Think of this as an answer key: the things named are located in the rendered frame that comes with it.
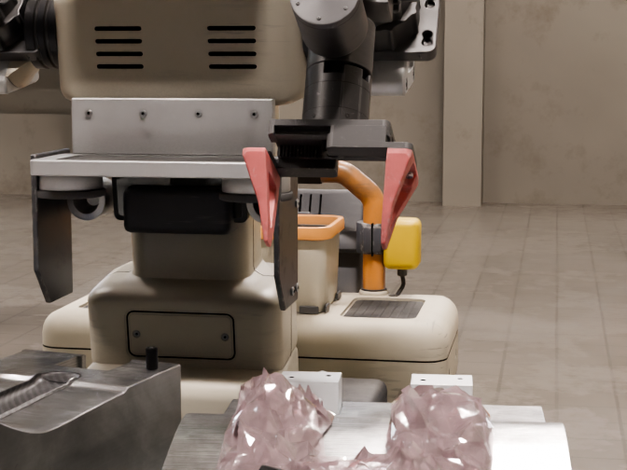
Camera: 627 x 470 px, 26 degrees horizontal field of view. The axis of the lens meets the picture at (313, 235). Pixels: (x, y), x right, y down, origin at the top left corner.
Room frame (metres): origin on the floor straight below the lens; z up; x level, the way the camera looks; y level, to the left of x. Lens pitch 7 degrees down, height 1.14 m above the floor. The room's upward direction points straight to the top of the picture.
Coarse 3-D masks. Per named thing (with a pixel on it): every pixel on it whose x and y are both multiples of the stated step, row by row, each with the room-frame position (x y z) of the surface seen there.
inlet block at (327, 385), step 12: (288, 372) 1.11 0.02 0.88; (300, 372) 1.11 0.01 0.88; (312, 372) 1.11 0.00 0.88; (324, 372) 1.11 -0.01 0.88; (336, 372) 1.11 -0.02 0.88; (300, 384) 1.08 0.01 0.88; (312, 384) 1.08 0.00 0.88; (324, 384) 1.08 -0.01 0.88; (336, 384) 1.08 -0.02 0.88; (324, 396) 1.08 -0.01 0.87; (336, 396) 1.08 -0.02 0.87; (336, 408) 1.08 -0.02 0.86
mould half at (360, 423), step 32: (192, 416) 0.91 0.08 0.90; (224, 416) 0.91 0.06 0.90; (352, 416) 1.07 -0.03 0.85; (384, 416) 1.07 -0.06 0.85; (512, 416) 1.07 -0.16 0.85; (192, 448) 0.86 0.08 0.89; (352, 448) 0.86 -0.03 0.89; (384, 448) 0.86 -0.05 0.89; (512, 448) 0.85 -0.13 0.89; (544, 448) 0.85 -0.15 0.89
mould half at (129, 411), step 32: (32, 352) 1.15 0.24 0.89; (64, 352) 1.15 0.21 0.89; (0, 384) 1.05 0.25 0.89; (96, 384) 1.04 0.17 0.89; (128, 384) 1.03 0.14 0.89; (160, 384) 1.08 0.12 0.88; (32, 416) 0.96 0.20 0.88; (64, 416) 0.96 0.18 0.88; (96, 416) 0.99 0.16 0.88; (128, 416) 1.03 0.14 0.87; (160, 416) 1.08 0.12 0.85; (0, 448) 0.88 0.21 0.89; (32, 448) 0.91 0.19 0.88; (64, 448) 0.95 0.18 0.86; (96, 448) 0.98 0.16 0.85; (128, 448) 1.03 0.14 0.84; (160, 448) 1.07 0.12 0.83
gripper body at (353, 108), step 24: (312, 72) 1.16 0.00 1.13; (360, 72) 1.15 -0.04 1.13; (312, 96) 1.15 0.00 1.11; (336, 96) 1.14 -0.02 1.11; (360, 96) 1.15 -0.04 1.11; (288, 120) 1.13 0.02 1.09; (312, 120) 1.13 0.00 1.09; (336, 120) 1.12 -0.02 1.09; (360, 120) 1.12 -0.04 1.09; (384, 120) 1.12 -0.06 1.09; (288, 144) 1.16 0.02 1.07; (312, 144) 1.16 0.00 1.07
